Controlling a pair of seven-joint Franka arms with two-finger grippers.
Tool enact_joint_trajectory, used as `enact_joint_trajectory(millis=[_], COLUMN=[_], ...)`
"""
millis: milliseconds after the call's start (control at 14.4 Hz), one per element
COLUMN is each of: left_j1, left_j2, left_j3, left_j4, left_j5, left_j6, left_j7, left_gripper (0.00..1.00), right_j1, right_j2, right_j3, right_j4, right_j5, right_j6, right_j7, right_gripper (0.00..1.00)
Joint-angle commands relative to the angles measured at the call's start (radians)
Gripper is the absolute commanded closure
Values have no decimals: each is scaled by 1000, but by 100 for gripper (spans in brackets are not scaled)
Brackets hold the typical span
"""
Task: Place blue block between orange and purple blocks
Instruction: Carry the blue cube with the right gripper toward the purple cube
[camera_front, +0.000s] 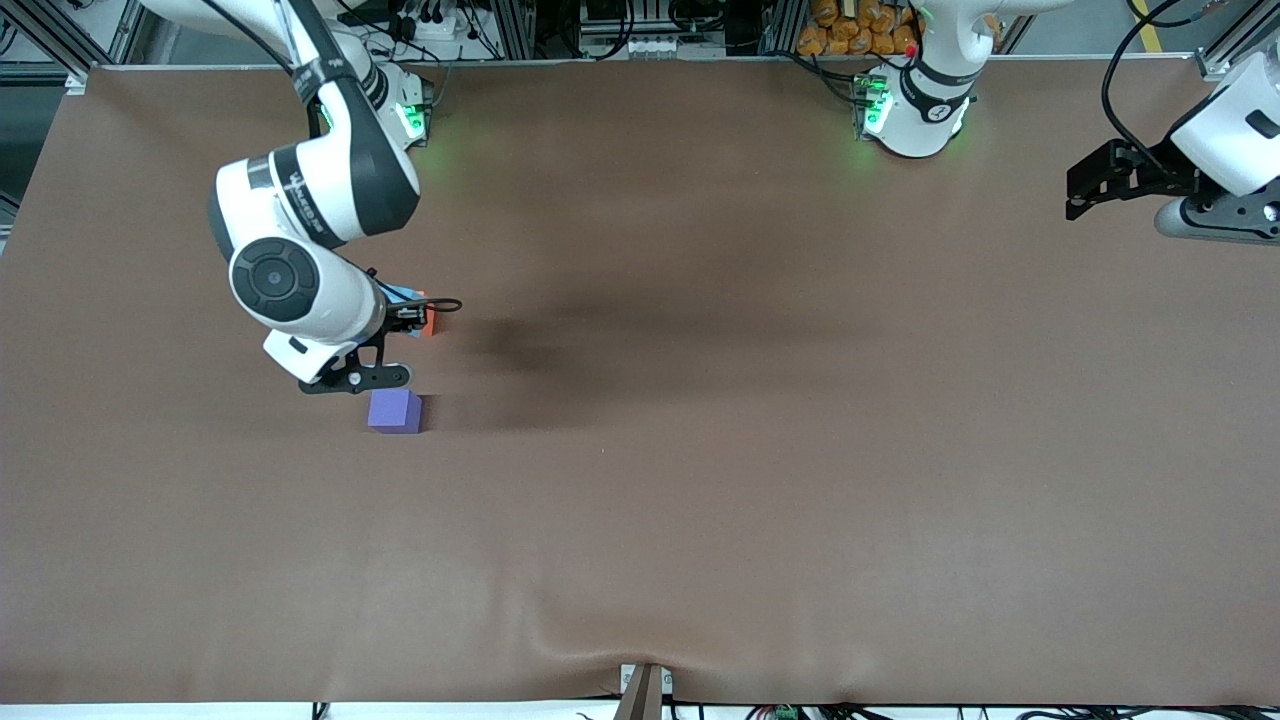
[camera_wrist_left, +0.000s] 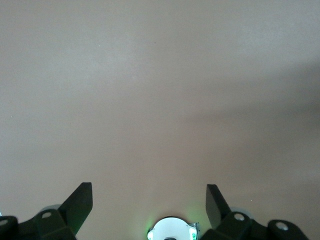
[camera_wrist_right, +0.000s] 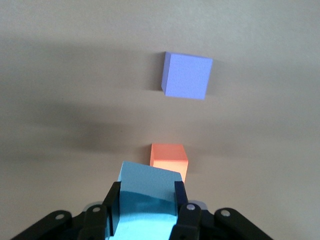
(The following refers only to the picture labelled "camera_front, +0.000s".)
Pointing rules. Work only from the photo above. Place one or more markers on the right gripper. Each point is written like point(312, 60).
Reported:
point(400, 315)

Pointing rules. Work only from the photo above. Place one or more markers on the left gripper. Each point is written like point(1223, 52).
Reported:
point(1150, 172)

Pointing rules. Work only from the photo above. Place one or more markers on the light blue foam block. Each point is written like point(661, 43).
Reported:
point(400, 295)

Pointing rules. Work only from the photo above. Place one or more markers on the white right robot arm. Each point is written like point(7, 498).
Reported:
point(300, 190)

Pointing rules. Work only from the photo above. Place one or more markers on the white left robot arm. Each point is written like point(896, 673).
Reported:
point(915, 110)

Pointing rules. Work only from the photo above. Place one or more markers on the orange foam block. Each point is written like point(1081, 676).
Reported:
point(430, 322)

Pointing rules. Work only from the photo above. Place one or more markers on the purple foam block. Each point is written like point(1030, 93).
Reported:
point(393, 410)

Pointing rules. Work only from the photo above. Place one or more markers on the white terminal block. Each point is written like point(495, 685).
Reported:
point(650, 46)

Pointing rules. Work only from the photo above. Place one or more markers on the pile of orange fruits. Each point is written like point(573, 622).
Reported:
point(850, 30)

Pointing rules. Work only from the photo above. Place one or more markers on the white power strip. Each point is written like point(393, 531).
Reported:
point(425, 20)

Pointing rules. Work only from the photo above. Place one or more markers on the brown table cloth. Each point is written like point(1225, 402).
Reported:
point(700, 500)

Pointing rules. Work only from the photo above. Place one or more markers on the metal table clamp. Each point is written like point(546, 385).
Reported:
point(642, 695)

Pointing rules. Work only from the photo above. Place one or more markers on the green terminal connector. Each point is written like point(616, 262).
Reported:
point(785, 713)

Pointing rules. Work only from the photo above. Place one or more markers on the aluminium frame post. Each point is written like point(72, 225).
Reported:
point(518, 25)
point(1235, 35)
point(55, 35)
point(785, 22)

